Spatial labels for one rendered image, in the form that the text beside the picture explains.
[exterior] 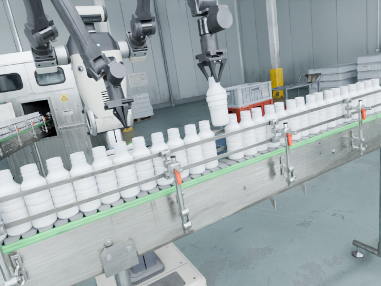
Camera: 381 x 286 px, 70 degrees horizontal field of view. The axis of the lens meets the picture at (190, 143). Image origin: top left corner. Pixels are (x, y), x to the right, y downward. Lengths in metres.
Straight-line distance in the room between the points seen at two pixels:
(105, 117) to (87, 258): 0.73
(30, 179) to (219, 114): 0.58
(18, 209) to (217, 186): 0.58
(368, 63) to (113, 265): 7.03
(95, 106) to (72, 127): 3.08
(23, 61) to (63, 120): 0.95
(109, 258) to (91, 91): 0.80
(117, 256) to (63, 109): 3.75
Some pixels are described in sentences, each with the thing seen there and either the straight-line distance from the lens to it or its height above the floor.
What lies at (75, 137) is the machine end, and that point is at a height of 0.69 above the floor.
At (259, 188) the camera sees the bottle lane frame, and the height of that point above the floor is 0.88.
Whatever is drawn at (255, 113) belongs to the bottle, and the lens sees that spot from 1.06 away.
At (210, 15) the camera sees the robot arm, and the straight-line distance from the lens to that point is 0.91.
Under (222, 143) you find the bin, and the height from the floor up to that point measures 0.89.
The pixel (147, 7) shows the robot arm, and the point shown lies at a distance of 1.38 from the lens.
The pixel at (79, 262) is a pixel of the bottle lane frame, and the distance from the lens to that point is 0.86.
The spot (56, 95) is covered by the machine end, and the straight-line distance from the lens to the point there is 4.49.
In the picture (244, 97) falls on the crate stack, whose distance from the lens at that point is 3.28.
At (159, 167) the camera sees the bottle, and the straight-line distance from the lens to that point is 0.86.
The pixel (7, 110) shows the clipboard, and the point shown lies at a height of 1.25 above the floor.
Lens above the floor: 1.32
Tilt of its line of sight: 14 degrees down
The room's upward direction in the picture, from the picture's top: 9 degrees counter-clockwise
